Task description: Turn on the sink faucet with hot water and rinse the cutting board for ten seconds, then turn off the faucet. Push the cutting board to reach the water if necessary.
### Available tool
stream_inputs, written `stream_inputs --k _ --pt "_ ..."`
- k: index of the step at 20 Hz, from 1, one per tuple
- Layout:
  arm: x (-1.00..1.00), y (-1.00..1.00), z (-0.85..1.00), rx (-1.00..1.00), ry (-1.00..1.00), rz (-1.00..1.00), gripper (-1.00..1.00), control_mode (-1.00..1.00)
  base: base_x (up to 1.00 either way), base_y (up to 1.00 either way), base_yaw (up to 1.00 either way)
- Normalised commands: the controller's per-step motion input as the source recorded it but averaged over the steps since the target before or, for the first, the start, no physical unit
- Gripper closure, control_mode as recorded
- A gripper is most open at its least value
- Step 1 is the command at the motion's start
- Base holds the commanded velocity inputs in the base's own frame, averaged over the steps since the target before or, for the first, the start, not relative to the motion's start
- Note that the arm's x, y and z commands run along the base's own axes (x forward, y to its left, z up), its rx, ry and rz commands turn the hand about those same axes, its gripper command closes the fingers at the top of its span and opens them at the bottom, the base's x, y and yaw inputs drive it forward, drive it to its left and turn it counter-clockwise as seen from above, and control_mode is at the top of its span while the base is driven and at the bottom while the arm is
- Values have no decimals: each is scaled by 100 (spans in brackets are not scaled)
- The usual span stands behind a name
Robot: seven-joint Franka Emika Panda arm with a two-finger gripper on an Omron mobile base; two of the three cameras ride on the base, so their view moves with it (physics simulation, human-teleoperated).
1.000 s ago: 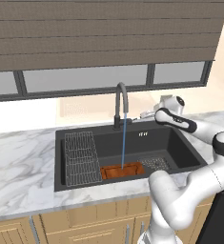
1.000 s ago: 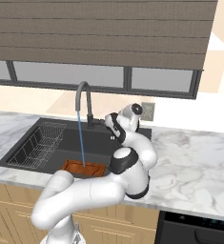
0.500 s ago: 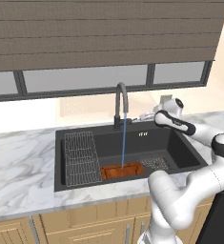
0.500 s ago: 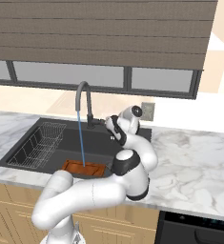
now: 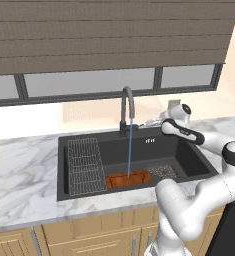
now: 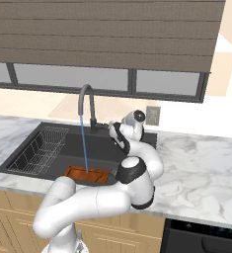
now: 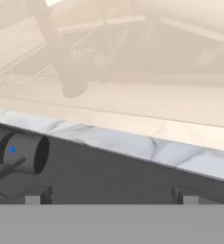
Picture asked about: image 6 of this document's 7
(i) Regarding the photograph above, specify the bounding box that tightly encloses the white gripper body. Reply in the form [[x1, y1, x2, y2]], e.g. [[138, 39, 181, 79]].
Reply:
[[108, 121, 123, 142]]

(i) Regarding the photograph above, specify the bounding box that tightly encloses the black kitchen sink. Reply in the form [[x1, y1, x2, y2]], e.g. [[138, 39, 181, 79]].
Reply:
[[0, 121, 159, 188]]

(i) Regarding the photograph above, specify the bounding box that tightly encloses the black gooseneck faucet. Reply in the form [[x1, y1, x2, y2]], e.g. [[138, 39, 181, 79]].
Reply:
[[77, 83, 110, 134]]

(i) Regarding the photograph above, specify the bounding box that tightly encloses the blue water stream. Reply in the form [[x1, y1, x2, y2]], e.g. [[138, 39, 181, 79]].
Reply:
[[79, 113, 90, 174]]

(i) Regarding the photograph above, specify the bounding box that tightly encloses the brown wooden cutting board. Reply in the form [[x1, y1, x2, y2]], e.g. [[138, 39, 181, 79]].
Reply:
[[63, 165, 112, 186]]

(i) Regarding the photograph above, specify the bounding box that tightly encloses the dark framed window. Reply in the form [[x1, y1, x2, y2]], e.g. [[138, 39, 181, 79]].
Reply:
[[0, 61, 210, 104]]

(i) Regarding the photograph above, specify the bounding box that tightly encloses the brown window blind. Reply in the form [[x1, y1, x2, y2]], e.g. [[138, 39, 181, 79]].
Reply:
[[0, 0, 227, 74]]

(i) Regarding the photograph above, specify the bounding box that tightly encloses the light wood cupboard door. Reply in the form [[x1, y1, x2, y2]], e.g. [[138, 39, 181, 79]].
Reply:
[[73, 213, 167, 253], [0, 188, 47, 253]]

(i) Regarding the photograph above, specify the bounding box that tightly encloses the beige range hood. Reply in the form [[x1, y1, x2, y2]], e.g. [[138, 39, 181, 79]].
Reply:
[[204, 32, 232, 99]]

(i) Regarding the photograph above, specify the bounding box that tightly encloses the black dishwasher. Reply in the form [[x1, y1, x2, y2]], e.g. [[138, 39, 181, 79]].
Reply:
[[159, 217, 232, 253]]

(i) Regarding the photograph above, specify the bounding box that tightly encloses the grey wall outlet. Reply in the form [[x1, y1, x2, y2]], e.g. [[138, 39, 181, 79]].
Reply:
[[145, 105, 162, 127]]

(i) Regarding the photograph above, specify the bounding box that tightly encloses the wire sink rack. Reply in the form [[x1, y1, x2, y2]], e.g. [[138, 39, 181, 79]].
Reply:
[[6, 126, 70, 176]]

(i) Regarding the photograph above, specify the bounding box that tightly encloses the black dishwasher handle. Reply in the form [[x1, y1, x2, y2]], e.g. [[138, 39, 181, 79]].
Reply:
[[200, 236, 232, 253]]

